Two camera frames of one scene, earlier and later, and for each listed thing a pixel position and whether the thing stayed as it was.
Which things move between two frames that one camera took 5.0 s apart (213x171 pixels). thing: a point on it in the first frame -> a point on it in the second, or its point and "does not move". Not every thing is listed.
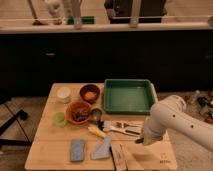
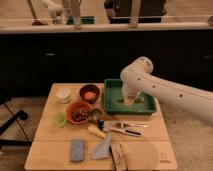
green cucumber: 139,140 -> 137,100
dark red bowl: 90,93 does not move
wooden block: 119,156 does not move
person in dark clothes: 120,11 does not move
